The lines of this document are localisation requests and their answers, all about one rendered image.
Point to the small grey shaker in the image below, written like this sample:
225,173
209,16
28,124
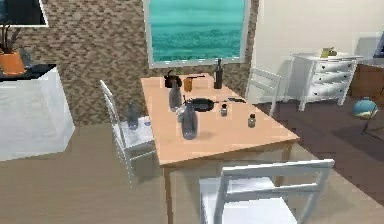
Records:
223,110
251,121

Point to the white chest of drawers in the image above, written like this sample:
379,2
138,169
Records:
326,78

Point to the dark wine bottle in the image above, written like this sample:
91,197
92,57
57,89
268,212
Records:
218,75

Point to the dark leafy house plant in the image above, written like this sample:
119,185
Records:
8,36

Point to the dark framed picture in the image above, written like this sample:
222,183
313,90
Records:
23,11

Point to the white cabinet with black top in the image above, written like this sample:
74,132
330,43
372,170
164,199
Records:
30,113

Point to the orange plant pot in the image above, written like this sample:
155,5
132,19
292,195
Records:
11,63

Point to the black spatula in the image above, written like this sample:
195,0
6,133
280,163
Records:
196,76

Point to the yellow green small object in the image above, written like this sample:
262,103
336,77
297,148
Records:
328,52

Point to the brown wooden desk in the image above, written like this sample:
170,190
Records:
368,81

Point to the light wooden dining table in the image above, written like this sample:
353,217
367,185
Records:
216,133

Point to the blue globe on stand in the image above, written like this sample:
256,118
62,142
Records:
365,109

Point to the teal framed sea picture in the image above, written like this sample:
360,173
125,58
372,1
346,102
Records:
196,30

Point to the black kettle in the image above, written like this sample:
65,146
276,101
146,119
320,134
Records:
172,80

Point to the orange cup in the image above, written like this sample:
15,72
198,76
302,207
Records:
188,84

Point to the black frying pan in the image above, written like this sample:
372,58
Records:
201,104

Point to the black knife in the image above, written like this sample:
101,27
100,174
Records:
236,99

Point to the white slatted chair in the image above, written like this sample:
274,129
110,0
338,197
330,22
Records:
133,136
263,88
260,206

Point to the clear grey glass bottle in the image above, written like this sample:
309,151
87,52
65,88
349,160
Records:
132,117
175,98
189,123

